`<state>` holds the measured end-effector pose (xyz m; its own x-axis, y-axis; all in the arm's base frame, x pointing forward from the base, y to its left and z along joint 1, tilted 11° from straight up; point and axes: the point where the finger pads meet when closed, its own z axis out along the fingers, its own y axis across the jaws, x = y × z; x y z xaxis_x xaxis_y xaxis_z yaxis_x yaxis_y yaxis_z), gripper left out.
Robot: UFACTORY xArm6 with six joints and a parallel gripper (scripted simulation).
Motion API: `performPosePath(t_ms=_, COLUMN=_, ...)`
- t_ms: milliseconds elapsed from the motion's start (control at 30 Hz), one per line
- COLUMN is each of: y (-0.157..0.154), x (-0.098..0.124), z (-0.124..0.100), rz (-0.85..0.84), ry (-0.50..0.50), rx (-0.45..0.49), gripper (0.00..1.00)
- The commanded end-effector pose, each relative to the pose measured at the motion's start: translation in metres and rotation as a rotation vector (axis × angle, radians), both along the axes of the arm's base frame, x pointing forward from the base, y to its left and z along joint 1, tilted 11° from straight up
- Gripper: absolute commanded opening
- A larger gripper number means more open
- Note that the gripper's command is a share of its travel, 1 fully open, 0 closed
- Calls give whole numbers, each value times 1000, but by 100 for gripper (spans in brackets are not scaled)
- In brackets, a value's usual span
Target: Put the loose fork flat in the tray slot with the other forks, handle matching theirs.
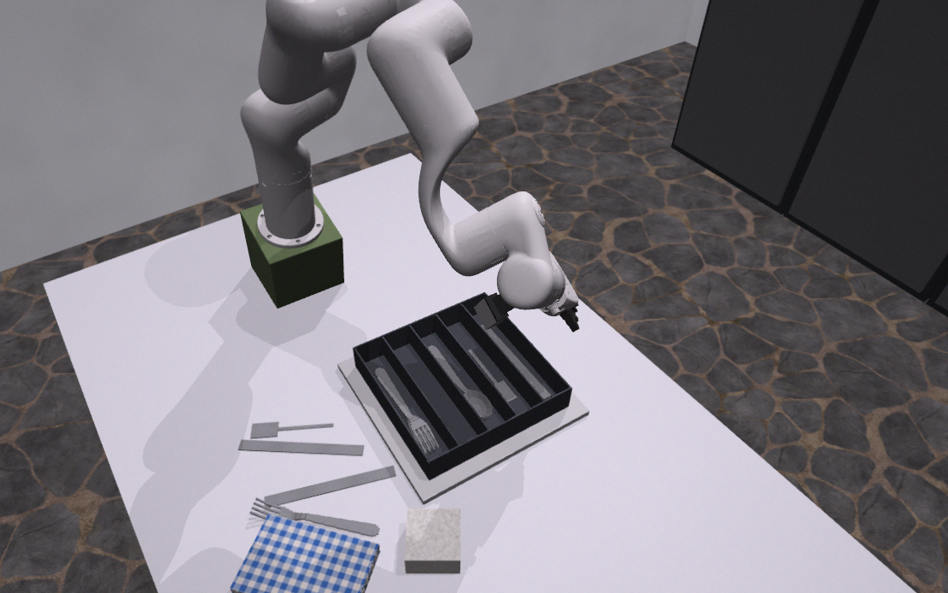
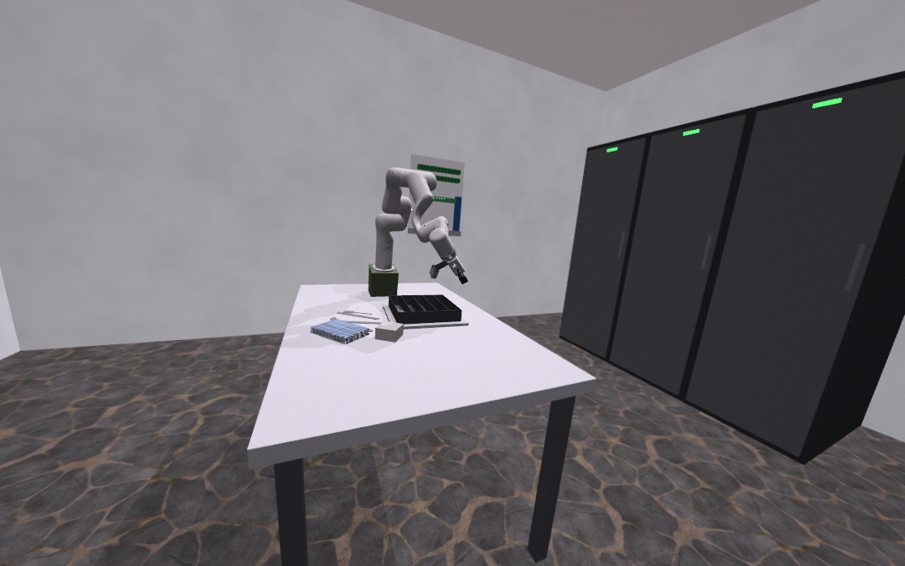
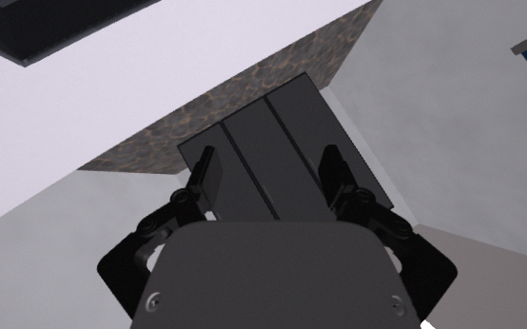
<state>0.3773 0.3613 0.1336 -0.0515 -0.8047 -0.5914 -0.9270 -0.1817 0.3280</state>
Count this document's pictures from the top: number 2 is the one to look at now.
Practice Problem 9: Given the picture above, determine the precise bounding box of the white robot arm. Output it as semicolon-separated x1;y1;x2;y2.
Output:
373;168;457;279

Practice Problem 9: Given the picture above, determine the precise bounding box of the blue and white checkered towel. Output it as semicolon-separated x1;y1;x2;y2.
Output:
311;319;369;345

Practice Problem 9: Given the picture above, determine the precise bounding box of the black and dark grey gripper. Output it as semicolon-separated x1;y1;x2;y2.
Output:
444;254;468;284

